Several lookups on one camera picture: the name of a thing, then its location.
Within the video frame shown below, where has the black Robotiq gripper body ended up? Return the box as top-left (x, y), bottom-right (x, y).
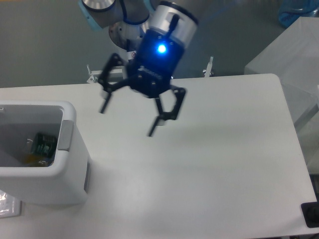
top-left (126, 29), bottom-right (184, 99)

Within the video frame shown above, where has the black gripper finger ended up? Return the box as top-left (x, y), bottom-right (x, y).
top-left (147, 86), bottom-right (186, 137)
top-left (98, 52), bottom-right (133, 115)

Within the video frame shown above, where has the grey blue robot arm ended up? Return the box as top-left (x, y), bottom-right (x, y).
top-left (78, 0), bottom-right (199, 136)

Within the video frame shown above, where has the white trash can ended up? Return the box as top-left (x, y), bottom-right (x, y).
top-left (0, 100), bottom-right (90, 205)

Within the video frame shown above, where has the left table clamp bolt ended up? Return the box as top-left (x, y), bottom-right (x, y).
top-left (87, 65), bottom-right (99, 84)

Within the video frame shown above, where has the table clamp bolt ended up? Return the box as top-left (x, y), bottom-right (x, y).
top-left (203, 56), bottom-right (214, 78)
top-left (87, 65), bottom-right (99, 84)

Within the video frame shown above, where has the right table clamp bolt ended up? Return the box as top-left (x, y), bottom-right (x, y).
top-left (203, 56), bottom-right (214, 78)

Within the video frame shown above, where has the dark green package in bin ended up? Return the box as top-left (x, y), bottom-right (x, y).
top-left (31, 132), bottom-right (58, 158)

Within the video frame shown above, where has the yellow wrapper in bin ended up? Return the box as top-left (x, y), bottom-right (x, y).
top-left (21, 154), bottom-right (54, 167)

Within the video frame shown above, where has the blue water jug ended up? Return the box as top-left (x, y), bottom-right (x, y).
top-left (278, 0), bottom-right (319, 28)

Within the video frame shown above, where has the black device at edge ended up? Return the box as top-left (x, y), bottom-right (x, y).
top-left (301, 202), bottom-right (319, 228)

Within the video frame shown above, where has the clear plastic bag at left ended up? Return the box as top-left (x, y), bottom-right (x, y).
top-left (0, 191), bottom-right (21, 219)

